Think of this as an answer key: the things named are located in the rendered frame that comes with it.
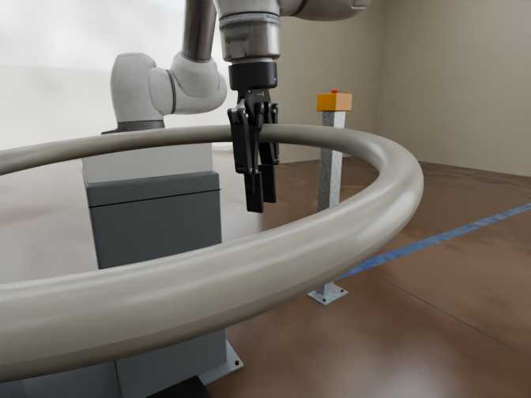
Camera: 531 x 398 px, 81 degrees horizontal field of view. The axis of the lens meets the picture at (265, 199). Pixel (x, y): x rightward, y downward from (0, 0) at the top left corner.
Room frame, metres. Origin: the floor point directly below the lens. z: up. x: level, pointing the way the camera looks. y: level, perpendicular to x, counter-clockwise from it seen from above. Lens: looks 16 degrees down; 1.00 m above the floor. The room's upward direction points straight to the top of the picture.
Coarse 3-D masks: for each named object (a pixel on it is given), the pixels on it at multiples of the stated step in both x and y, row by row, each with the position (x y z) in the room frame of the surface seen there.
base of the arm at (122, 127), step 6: (120, 126) 1.04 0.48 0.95; (126, 126) 1.03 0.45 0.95; (132, 126) 1.03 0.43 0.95; (138, 126) 1.03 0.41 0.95; (144, 126) 1.04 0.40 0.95; (150, 126) 1.05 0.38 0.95; (156, 126) 1.07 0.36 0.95; (162, 126) 1.09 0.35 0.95; (102, 132) 1.05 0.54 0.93; (108, 132) 1.06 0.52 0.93; (114, 132) 1.06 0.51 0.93; (120, 132) 1.04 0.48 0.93
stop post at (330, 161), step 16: (320, 96) 1.56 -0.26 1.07; (336, 96) 1.49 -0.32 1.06; (336, 112) 1.52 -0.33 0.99; (320, 160) 1.57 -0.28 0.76; (336, 160) 1.53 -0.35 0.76; (320, 176) 1.57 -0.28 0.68; (336, 176) 1.54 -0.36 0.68; (320, 192) 1.56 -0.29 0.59; (336, 192) 1.54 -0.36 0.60; (320, 208) 1.56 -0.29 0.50; (320, 288) 1.54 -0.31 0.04; (336, 288) 1.58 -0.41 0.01
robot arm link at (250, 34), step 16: (240, 16) 0.47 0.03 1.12; (256, 16) 0.47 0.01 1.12; (272, 16) 0.48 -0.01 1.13; (224, 32) 0.48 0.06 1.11; (240, 32) 0.47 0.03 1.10; (256, 32) 0.47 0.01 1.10; (272, 32) 0.48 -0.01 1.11; (224, 48) 0.49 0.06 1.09; (240, 48) 0.47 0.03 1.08; (256, 48) 0.47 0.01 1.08; (272, 48) 0.48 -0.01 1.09
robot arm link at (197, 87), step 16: (192, 0) 1.03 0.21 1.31; (208, 0) 1.03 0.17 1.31; (192, 16) 1.05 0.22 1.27; (208, 16) 1.05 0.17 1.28; (192, 32) 1.07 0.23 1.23; (208, 32) 1.08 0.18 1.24; (192, 48) 1.09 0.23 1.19; (208, 48) 1.11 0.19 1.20; (176, 64) 1.11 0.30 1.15; (192, 64) 1.10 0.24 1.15; (208, 64) 1.13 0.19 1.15; (176, 80) 1.12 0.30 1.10; (192, 80) 1.11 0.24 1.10; (208, 80) 1.13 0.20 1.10; (224, 80) 1.23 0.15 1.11; (176, 96) 1.11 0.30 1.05; (192, 96) 1.13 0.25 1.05; (208, 96) 1.16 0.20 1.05; (224, 96) 1.22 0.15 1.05; (176, 112) 1.15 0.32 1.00; (192, 112) 1.18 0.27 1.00
